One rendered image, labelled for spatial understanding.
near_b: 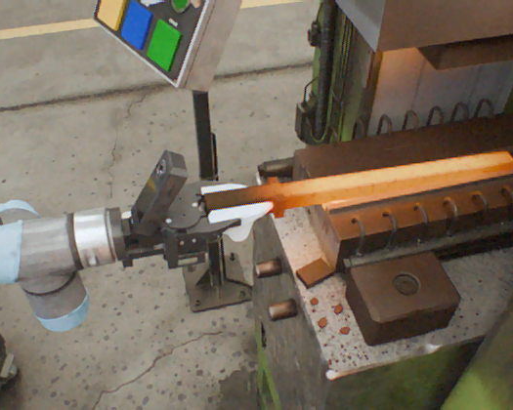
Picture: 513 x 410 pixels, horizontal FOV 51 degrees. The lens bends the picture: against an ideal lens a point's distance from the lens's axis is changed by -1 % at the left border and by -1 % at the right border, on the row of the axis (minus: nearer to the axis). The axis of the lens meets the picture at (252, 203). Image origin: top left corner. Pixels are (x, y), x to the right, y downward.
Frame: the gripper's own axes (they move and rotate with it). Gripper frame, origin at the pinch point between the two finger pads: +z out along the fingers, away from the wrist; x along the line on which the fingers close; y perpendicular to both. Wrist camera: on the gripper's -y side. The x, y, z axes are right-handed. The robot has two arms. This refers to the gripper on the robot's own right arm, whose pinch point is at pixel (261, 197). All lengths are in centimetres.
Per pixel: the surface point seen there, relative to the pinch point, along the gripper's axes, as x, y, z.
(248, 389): -19, 101, 4
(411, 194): 2.7, 1.8, 21.3
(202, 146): -56, 38, 1
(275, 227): -3.1, 10.5, 3.2
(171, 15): -46.3, -3.8, -5.0
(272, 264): 1.3, 13.6, 1.7
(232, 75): -180, 100, 36
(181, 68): -37.9, 2.6, -5.0
